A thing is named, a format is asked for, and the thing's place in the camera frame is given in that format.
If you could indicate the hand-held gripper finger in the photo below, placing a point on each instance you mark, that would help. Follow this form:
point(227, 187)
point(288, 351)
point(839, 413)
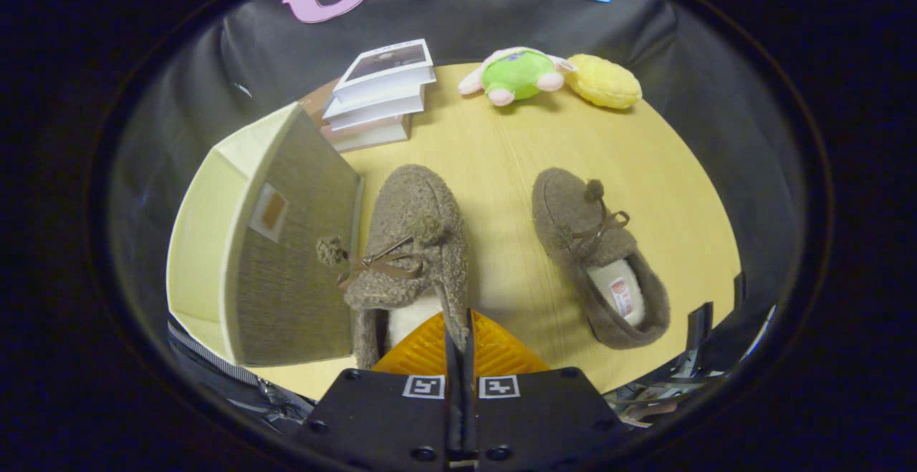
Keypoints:
point(451, 400)
point(468, 400)

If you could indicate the brown fuzzy shoe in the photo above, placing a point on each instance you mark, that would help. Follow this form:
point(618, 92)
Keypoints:
point(415, 207)
point(566, 214)

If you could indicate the grey fabric storage box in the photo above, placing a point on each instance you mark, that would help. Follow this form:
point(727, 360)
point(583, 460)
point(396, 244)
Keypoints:
point(301, 243)

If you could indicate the pile of mixed clutter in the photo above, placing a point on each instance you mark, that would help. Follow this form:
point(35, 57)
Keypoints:
point(666, 393)

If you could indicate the dark striped cloth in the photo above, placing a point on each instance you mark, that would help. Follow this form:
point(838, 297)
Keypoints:
point(236, 386)

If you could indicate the pale thick book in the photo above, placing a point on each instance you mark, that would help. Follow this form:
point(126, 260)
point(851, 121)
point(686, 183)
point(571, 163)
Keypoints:
point(365, 135)

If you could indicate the plain white book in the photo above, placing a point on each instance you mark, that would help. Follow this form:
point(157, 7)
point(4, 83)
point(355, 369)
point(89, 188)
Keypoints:
point(372, 110)

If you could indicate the brown book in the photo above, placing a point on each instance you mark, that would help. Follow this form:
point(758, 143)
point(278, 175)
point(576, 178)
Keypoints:
point(315, 103)

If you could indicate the green and pink plush toy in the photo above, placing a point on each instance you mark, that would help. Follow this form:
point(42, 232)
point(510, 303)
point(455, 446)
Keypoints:
point(519, 74)

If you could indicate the white portrait cover book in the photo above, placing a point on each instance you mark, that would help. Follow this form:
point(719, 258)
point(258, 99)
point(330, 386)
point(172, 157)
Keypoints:
point(387, 60)

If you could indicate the yellow plush toy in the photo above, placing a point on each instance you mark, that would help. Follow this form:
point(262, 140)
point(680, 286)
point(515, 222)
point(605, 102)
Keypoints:
point(605, 82)

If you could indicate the black rectangular post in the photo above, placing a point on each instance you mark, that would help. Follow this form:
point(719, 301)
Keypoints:
point(698, 329)
point(738, 291)

